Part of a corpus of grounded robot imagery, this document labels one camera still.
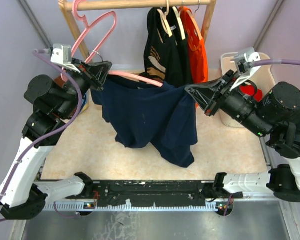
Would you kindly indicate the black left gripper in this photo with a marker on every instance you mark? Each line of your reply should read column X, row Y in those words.
column 95, row 73

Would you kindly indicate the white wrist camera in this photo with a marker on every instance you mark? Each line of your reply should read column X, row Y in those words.
column 243, row 61
column 62, row 56

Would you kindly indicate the navy blue t shirt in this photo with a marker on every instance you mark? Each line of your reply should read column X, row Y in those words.
column 143, row 114

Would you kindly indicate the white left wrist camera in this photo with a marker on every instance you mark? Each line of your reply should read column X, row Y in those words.
column 62, row 56

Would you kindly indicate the brown t shirt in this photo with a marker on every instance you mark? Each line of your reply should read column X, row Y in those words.
column 59, row 81

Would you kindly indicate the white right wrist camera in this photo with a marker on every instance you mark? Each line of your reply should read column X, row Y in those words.
column 243, row 61

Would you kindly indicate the black printed t shirt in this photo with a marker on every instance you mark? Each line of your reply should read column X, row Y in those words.
column 162, row 61

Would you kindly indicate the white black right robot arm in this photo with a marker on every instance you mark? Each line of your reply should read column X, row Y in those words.
column 277, row 115

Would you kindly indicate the wooden hanger under orange shirt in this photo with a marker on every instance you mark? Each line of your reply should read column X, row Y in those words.
column 190, row 24

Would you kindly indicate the white laundry basket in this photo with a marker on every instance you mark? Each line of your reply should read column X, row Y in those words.
column 263, row 79

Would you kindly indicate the cream hanger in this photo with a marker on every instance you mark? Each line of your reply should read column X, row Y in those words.
column 166, row 29
column 179, row 23

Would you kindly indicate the red t shirt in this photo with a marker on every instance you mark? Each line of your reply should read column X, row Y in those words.
column 251, row 91

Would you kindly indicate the orange t shirt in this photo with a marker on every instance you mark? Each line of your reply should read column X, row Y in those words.
column 197, row 57

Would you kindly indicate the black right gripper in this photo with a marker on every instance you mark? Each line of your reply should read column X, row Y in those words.
column 208, row 96

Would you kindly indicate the wooden clothes rack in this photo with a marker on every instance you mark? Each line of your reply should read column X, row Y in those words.
column 130, row 33

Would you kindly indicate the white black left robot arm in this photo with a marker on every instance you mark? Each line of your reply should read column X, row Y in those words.
column 54, row 108

